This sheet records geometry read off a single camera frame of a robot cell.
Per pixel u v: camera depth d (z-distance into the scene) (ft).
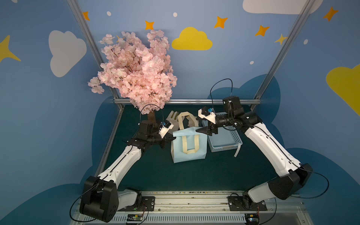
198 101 5.72
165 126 2.26
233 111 1.80
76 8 2.28
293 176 1.30
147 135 2.07
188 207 2.41
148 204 2.44
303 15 2.36
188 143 2.59
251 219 2.39
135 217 2.35
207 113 1.87
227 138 3.25
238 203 2.44
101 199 1.30
